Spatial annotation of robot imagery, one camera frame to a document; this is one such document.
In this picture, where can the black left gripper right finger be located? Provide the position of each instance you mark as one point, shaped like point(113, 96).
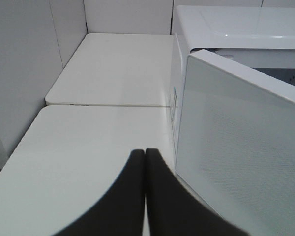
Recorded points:
point(172, 210)

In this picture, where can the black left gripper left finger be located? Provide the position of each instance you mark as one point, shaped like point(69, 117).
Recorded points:
point(120, 211)

